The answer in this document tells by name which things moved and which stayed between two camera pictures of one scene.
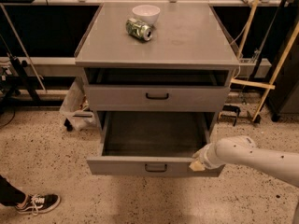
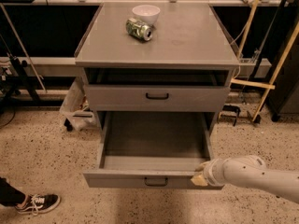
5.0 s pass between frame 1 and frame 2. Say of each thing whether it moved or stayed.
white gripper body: moved
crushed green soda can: stayed
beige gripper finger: moved
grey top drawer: stayed
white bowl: stayed
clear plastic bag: stayed
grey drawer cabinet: stayed
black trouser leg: stayed
